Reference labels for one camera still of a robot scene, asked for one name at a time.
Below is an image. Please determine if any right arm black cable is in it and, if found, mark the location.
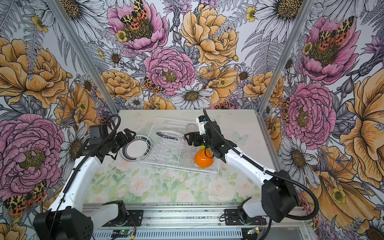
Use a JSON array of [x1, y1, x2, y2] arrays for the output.
[[203, 108, 320, 221]]

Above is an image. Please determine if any white slotted cable duct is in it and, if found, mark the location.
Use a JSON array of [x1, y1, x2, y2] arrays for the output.
[[91, 228, 243, 240]]

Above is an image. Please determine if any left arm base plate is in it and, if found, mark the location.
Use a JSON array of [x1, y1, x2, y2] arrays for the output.
[[120, 210, 144, 227]]

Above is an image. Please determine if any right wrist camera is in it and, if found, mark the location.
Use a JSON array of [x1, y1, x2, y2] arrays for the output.
[[196, 115, 209, 136]]

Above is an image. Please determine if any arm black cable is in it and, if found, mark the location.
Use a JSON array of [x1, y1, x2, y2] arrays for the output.
[[203, 108, 320, 221], [47, 114, 122, 240]]

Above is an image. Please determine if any aluminium front rail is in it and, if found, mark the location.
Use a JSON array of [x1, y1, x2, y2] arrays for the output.
[[83, 203, 310, 229]]

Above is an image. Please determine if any clear glass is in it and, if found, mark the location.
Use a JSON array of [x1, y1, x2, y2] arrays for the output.
[[186, 123, 199, 134]]

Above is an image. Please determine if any white wire dish rack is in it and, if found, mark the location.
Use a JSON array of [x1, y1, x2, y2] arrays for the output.
[[138, 118, 220, 174]]

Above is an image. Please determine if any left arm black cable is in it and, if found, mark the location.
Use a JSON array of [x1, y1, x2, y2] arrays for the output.
[[47, 114, 122, 240]]

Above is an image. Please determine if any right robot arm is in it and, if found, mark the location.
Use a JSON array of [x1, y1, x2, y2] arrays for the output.
[[185, 129, 301, 223]]

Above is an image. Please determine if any orange plastic bowl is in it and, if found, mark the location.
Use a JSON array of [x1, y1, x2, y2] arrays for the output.
[[195, 149, 214, 168]]

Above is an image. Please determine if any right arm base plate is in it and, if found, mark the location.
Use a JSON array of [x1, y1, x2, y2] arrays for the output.
[[219, 209, 267, 226]]

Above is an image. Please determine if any small green circuit board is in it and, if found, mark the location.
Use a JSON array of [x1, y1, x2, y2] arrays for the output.
[[111, 230, 131, 240]]

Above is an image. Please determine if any red green rimmed plate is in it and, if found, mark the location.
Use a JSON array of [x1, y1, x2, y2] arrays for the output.
[[119, 135, 152, 162], [156, 130, 184, 140]]

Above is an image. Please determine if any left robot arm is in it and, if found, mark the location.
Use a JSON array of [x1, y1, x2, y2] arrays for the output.
[[33, 124, 137, 240]]

